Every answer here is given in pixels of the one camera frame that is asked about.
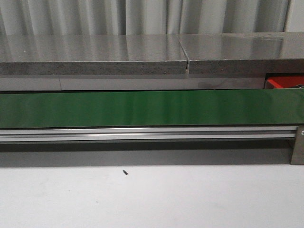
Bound aluminium conveyor side rail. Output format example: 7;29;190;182
0;126;297;143

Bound grey stone slab right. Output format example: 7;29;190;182
179;32;304;74

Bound grey stone slab left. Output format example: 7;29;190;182
0;35;188;76

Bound grey pleated curtain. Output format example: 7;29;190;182
0;0;289;35

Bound grey metal conveyor bracket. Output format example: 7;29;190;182
290;126;304;165

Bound red plastic bin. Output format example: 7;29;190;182
265;76;304;89

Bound grey stone slab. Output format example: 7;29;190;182
179;32;304;74
0;35;188;76

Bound green conveyor belt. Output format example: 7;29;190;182
0;88;304;129

